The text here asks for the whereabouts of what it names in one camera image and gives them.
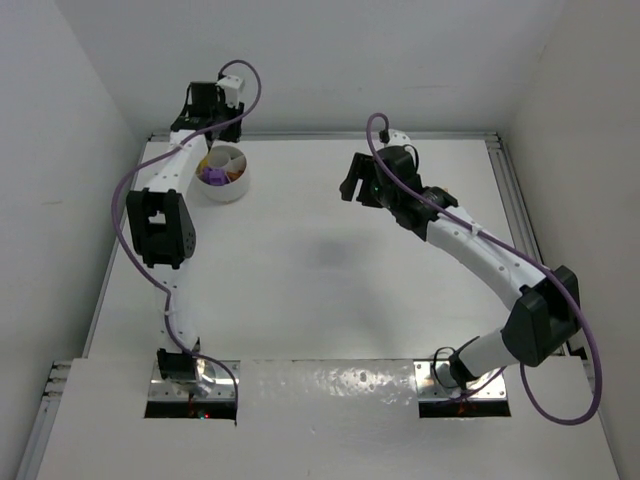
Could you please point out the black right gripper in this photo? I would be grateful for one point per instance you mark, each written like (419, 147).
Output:
(368, 179)

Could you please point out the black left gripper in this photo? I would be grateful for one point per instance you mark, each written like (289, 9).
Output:
(201, 120)

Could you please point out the dark purple rounded lego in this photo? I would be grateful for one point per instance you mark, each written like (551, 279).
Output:
(214, 176)

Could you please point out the orange-brown lego plate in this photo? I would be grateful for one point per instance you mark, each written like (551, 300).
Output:
(234, 176)

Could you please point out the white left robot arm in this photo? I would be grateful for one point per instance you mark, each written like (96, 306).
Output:
(162, 231)

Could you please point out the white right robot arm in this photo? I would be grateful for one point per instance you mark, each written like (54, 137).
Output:
(540, 319)

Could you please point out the white round divided container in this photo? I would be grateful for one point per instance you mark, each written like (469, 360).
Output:
(228, 158)

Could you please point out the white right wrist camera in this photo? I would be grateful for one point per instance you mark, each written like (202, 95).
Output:
(392, 137)

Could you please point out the aluminium frame rail back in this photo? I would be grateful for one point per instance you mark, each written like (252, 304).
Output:
(354, 135)

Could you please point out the aluminium frame rail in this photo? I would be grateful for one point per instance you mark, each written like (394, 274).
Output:
(518, 219)
(354, 135)

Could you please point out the aluminium frame rail right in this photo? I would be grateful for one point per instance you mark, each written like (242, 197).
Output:
(518, 219)

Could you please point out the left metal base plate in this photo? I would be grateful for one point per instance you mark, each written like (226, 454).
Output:
(213, 384)

